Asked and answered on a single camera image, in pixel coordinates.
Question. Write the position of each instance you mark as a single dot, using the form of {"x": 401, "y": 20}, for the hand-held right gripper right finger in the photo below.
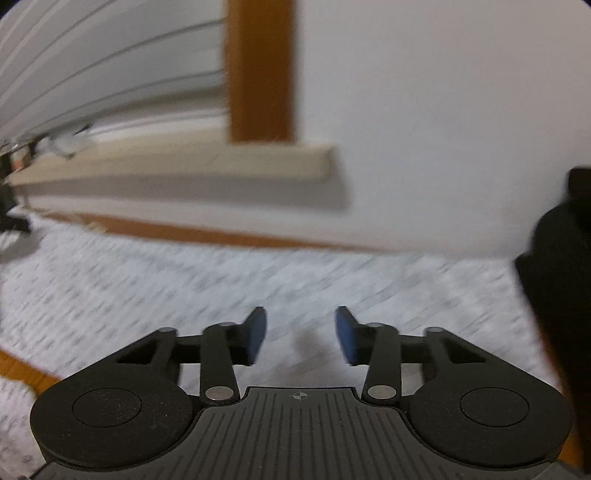
{"x": 346, "y": 334}

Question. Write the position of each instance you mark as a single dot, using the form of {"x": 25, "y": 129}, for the black power adapter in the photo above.
{"x": 11, "y": 217}

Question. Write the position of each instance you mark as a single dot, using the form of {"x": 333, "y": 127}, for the white patterned garment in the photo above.
{"x": 184, "y": 286}

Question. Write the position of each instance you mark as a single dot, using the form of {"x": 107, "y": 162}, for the grey window blind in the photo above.
{"x": 92, "y": 55}

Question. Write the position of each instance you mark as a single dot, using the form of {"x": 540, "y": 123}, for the beige windowsill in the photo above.
{"x": 184, "y": 161}

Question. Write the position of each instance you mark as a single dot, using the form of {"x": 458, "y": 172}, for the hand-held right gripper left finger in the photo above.
{"x": 256, "y": 334}

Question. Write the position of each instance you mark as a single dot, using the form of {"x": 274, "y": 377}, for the wooden window frame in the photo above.
{"x": 258, "y": 69}

